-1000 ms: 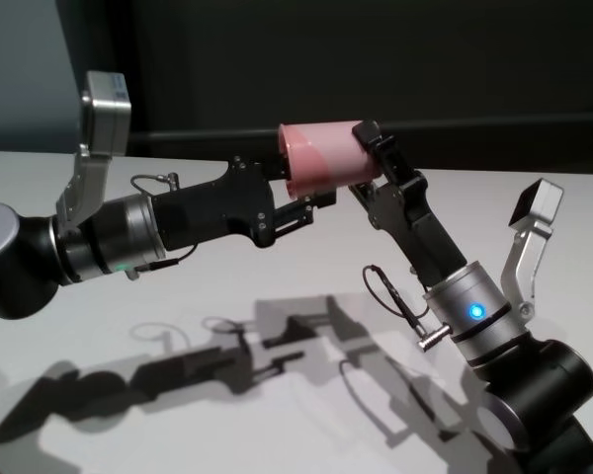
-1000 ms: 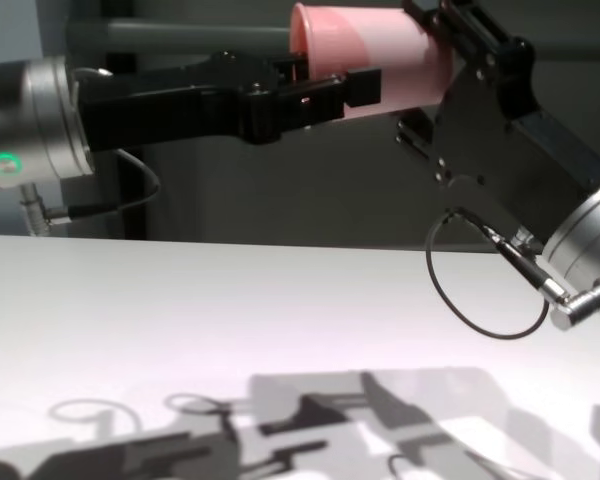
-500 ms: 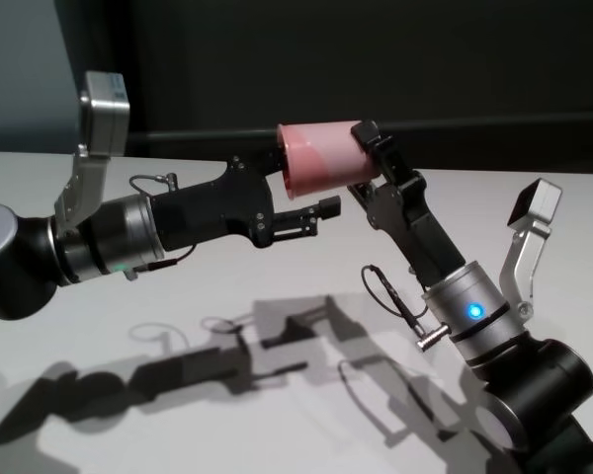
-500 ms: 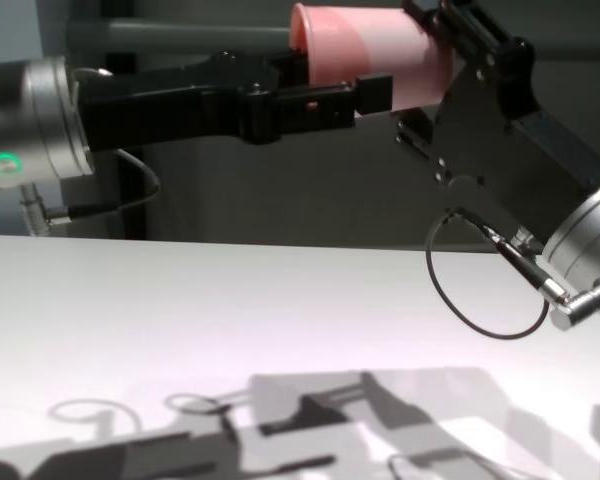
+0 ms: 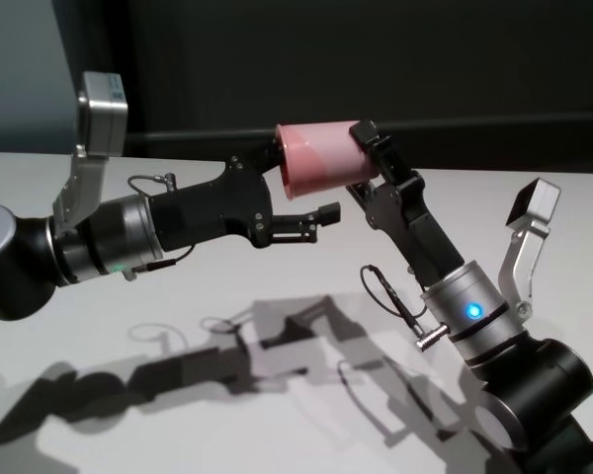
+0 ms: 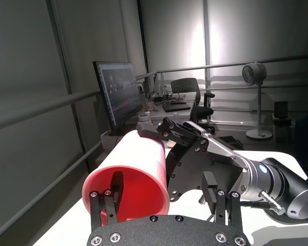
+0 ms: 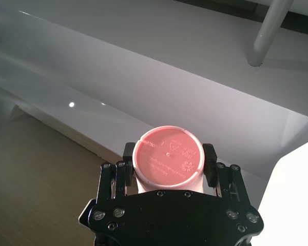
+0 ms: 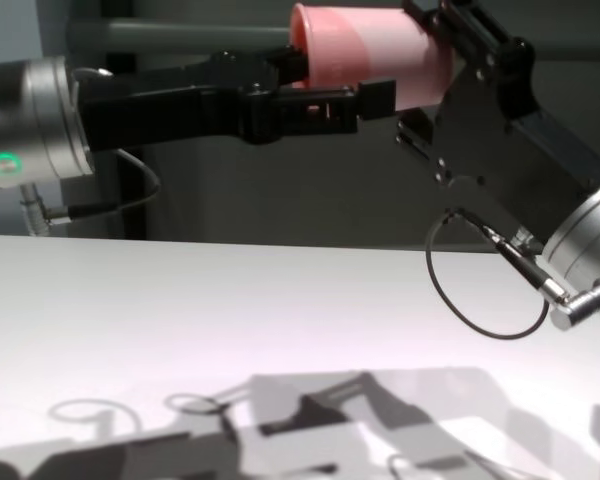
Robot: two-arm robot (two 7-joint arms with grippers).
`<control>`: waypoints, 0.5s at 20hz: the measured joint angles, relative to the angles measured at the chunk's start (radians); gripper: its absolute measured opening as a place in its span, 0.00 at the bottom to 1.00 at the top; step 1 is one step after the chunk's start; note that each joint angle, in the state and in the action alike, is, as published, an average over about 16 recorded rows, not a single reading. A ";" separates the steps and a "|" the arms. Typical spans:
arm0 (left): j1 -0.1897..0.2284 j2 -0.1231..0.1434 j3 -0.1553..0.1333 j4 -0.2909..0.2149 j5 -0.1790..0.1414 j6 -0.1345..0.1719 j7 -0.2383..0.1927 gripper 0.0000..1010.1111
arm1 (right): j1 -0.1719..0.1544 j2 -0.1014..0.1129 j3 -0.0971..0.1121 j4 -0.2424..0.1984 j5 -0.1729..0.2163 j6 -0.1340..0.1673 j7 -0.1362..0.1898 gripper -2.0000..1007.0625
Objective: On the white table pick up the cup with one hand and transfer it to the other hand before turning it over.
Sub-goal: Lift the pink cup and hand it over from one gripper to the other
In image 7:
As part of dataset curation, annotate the pink plastic cup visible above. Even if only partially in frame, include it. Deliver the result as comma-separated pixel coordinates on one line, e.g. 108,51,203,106
132,125,204,195

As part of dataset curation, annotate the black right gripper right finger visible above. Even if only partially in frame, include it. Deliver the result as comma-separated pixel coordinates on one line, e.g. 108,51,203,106
202,143,254,210

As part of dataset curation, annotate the light grey metal tube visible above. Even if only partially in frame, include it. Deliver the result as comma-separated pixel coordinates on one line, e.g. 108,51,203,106
247,0,293,67

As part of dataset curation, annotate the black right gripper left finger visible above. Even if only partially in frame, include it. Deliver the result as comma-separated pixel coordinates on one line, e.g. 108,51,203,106
96,142,136,204

